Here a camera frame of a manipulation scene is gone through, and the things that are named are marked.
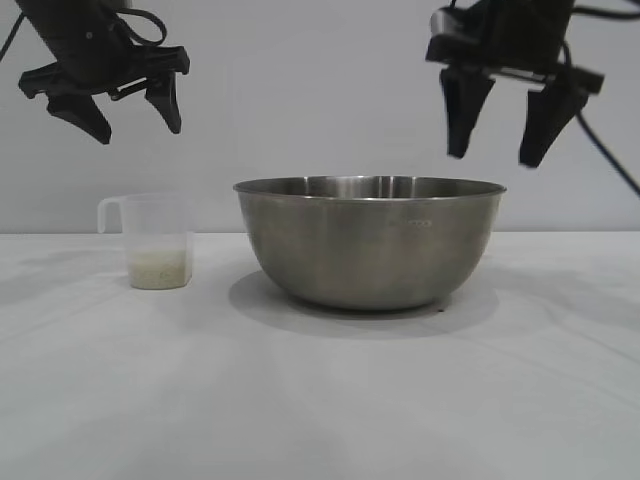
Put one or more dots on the stainless steel mixing bowl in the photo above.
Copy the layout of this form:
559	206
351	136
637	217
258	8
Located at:
370	250

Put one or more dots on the translucent plastic measuring cup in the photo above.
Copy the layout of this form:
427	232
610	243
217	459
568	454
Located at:
150	225

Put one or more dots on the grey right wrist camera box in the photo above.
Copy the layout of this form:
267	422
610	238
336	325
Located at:
441	21

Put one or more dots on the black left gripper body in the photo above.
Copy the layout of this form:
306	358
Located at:
85	45

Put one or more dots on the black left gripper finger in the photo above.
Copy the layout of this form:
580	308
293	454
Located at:
82	115
167	105

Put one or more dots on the white raw rice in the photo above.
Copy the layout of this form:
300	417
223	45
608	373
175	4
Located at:
160	270

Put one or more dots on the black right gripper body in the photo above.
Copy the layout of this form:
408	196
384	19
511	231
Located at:
510	35

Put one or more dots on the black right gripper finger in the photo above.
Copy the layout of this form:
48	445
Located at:
547	125
465	110

